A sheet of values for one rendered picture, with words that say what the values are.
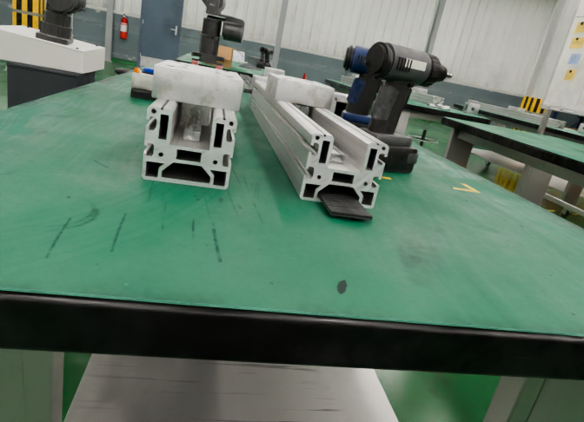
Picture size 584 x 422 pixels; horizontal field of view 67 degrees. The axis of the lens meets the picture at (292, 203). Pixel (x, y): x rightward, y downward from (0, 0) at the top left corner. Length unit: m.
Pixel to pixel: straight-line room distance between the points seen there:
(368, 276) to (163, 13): 12.12
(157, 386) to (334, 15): 12.06
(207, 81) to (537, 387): 0.53
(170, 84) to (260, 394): 0.74
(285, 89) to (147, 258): 0.55
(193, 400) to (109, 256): 0.73
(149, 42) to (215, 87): 11.86
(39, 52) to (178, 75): 1.01
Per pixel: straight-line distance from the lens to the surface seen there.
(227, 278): 0.34
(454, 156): 2.98
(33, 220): 0.42
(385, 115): 0.81
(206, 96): 0.58
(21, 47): 1.58
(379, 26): 13.07
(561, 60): 4.51
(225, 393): 1.07
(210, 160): 0.53
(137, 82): 1.17
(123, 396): 1.06
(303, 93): 0.85
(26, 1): 7.68
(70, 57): 1.53
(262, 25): 12.43
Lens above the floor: 0.94
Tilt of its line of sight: 18 degrees down
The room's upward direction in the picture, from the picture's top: 11 degrees clockwise
